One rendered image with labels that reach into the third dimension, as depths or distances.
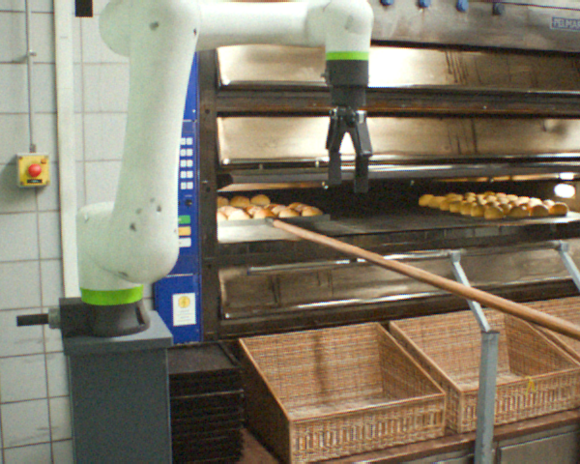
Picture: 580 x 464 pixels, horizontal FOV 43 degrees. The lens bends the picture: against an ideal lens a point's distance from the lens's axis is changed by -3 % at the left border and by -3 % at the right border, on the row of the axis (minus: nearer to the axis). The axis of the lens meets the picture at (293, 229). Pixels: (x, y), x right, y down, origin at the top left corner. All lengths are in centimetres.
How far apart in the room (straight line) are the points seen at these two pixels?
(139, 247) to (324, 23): 62
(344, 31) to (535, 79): 172
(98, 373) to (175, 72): 58
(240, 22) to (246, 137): 105
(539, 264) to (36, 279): 201
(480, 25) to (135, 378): 208
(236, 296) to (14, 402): 81
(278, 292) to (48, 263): 80
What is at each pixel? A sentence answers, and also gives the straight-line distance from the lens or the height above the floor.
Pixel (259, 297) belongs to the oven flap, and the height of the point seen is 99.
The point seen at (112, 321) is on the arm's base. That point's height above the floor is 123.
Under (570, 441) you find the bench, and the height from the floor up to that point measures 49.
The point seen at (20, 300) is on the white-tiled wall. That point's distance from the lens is 251.
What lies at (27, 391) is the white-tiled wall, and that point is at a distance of 259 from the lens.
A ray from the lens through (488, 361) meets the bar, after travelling 245.
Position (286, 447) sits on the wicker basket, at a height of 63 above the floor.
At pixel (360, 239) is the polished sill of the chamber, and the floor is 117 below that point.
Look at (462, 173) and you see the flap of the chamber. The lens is 282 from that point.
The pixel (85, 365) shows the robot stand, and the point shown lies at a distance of 148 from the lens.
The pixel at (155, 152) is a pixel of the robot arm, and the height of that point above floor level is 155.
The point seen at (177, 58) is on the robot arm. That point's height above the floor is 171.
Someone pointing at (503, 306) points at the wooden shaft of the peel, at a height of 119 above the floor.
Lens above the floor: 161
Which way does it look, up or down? 9 degrees down
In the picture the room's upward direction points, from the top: straight up
